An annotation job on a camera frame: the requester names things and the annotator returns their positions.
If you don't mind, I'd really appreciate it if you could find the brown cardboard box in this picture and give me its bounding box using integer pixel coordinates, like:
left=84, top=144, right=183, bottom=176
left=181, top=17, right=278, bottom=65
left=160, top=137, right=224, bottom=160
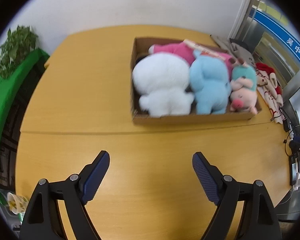
left=130, top=37, right=263, bottom=125

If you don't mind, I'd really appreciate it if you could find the green leafy plant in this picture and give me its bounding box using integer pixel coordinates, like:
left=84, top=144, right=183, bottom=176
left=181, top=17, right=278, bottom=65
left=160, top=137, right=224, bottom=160
left=0, top=25, right=39, bottom=83

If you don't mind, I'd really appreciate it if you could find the blue sign band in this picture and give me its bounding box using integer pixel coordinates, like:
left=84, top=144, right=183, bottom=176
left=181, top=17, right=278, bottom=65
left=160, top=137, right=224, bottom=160
left=250, top=2, right=300, bottom=75

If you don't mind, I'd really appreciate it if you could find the white red printed packet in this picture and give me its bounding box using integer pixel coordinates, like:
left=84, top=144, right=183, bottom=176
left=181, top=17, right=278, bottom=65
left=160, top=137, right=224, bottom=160
left=184, top=39, right=227, bottom=60

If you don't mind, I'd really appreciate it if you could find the light blue plush toy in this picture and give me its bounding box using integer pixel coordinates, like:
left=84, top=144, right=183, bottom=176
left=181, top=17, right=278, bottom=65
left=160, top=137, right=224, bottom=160
left=189, top=50, right=232, bottom=115

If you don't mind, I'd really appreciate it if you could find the red and cream plush doll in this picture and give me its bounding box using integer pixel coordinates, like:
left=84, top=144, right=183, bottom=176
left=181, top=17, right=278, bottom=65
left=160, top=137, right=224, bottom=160
left=255, top=62, right=284, bottom=124

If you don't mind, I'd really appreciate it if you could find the pig plush toy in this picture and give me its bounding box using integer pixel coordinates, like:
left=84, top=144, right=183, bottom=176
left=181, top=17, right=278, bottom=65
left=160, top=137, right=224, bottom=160
left=229, top=64, right=258, bottom=113

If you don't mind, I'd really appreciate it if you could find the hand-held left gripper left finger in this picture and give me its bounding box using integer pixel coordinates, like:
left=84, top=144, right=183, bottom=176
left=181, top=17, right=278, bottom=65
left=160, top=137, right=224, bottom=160
left=19, top=150, right=111, bottom=240

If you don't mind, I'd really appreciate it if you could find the white plush toy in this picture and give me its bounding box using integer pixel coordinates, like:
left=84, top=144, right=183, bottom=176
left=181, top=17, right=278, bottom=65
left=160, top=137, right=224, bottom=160
left=132, top=52, right=194, bottom=117

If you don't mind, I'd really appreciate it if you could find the white grey device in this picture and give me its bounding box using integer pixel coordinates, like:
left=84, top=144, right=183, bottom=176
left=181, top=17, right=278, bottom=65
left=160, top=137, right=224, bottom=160
left=289, top=155, right=300, bottom=190

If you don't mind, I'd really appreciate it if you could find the black cable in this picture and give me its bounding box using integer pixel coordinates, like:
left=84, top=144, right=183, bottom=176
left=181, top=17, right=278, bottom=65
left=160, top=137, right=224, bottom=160
left=272, top=106, right=300, bottom=155

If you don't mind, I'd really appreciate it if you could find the grey printed tote bag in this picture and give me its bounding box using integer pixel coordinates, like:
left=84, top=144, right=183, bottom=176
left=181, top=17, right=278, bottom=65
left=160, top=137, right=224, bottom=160
left=210, top=34, right=255, bottom=67

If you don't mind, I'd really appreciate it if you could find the metal door frame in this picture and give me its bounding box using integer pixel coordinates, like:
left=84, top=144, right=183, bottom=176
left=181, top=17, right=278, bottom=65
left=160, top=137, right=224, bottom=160
left=230, top=0, right=300, bottom=100

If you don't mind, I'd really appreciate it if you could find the printed paper cup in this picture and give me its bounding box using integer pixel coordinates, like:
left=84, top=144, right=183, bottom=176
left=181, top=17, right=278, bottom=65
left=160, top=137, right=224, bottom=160
left=6, top=192, right=28, bottom=215

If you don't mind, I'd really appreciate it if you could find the dark lattice rack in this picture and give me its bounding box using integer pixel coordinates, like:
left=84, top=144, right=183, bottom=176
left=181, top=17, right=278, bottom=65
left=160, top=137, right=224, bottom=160
left=0, top=62, right=45, bottom=190

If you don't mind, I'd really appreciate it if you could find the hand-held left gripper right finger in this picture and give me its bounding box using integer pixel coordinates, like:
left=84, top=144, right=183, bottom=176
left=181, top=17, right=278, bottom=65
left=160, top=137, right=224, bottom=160
left=192, top=151, right=283, bottom=240

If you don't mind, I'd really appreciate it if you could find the pink plush toy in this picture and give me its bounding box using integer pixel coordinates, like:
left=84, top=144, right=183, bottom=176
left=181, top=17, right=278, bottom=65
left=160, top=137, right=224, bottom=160
left=148, top=42, right=237, bottom=74

